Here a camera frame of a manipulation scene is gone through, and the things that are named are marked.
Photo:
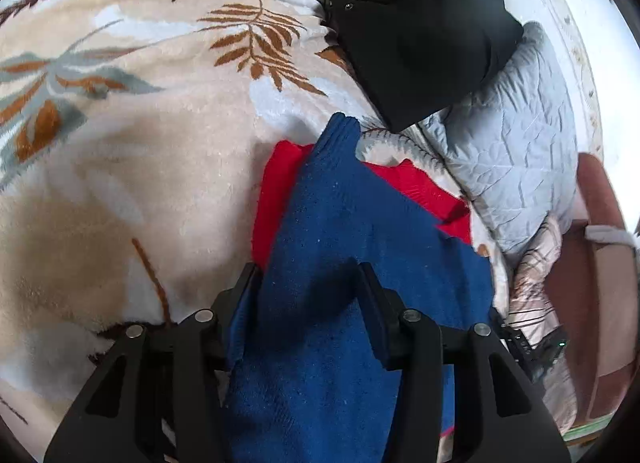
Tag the red and blue sweater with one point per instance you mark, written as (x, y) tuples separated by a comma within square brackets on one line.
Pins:
[(360, 223)]

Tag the striped beige cloth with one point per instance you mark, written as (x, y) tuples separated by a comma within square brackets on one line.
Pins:
[(537, 268)]

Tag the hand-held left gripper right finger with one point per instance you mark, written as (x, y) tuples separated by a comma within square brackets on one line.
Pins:
[(372, 298)]

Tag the black garment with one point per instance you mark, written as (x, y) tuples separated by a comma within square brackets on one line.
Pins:
[(420, 28)]

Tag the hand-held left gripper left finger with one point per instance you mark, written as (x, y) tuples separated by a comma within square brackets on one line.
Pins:
[(245, 293)]

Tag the cream leaf-print plush blanket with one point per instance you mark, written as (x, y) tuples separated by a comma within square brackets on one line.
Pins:
[(125, 153)]

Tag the grey quilted pillow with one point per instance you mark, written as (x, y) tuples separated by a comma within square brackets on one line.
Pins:
[(510, 143)]

